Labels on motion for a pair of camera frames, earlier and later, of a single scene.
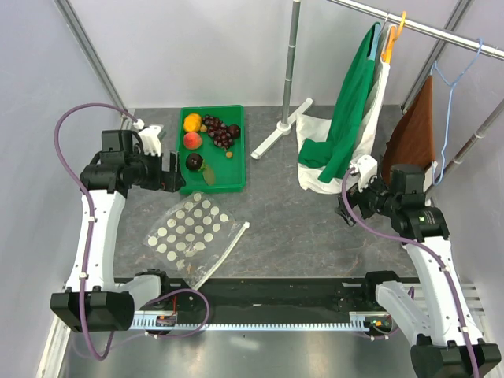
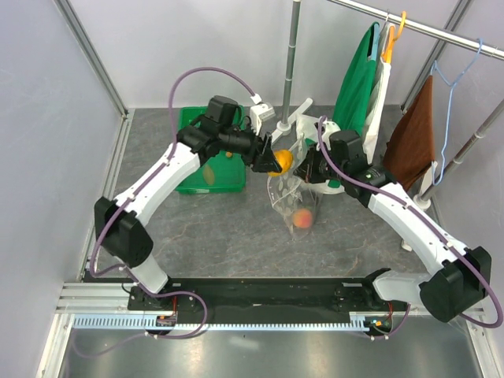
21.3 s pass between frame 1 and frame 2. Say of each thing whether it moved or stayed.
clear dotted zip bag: moved
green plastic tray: stayed
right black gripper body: moved
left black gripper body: moved
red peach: moved
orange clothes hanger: stayed
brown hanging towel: stayed
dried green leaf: stayed
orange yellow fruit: moved
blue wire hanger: stayed
